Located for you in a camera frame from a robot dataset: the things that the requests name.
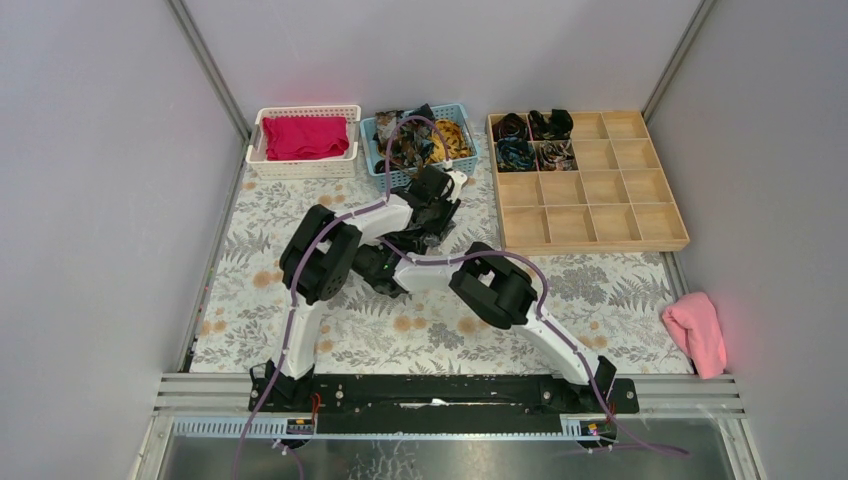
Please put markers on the light blue plastic basket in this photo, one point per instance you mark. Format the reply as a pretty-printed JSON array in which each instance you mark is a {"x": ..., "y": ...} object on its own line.
[{"x": 455, "y": 112}]

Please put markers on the dark navy red tie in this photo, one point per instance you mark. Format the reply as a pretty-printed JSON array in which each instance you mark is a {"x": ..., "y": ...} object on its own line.
[{"x": 420, "y": 116}]

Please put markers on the pink cloth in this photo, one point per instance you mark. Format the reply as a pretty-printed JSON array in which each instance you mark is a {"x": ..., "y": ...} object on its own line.
[{"x": 693, "y": 325}]

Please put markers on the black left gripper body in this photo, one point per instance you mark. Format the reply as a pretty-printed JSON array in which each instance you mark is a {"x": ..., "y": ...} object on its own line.
[{"x": 429, "y": 187}]

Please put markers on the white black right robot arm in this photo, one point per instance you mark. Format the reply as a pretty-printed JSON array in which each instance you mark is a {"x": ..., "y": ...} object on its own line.
[{"x": 505, "y": 290}]

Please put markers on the rolled navy blue tie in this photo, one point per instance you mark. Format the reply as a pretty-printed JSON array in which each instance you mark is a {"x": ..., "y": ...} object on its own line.
[{"x": 514, "y": 155}]

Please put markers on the white plastic basket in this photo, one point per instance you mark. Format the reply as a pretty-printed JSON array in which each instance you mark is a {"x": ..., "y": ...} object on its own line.
[{"x": 334, "y": 167}]

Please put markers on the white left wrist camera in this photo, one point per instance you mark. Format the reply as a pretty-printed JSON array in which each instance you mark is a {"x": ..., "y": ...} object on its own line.
[{"x": 458, "y": 181}]

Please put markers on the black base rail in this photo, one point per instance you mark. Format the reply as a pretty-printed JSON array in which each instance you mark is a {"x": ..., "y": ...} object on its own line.
[{"x": 431, "y": 404}]

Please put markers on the rolled multicolour tie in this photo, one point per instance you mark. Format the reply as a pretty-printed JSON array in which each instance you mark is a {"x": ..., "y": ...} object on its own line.
[{"x": 556, "y": 155}]

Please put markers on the orange floral tie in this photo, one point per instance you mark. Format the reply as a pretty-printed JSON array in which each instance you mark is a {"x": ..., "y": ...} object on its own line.
[{"x": 412, "y": 145}]

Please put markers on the floral tablecloth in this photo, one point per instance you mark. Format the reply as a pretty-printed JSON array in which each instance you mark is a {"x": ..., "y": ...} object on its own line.
[{"x": 612, "y": 303}]

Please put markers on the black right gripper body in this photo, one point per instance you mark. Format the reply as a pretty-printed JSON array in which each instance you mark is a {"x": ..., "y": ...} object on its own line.
[{"x": 387, "y": 250}]

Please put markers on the rolled dark red tie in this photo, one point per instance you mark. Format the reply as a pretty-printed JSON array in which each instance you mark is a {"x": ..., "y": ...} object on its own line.
[{"x": 511, "y": 127}]

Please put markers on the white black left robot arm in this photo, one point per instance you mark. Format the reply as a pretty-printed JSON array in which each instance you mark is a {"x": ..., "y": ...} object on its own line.
[{"x": 316, "y": 264}]

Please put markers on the rolled black tie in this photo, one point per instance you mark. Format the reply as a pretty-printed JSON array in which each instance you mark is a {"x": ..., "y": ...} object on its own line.
[{"x": 557, "y": 125}]

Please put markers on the magenta cloth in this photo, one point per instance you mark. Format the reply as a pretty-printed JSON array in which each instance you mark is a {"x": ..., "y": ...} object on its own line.
[{"x": 305, "y": 138}]

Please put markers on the yellow patterned tie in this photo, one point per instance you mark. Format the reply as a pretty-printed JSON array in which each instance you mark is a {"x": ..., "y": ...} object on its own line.
[{"x": 448, "y": 142}]

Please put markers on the wooden compartment tray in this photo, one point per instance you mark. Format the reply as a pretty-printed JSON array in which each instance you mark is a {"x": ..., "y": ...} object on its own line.
[{"x": 618, "y": 200}]

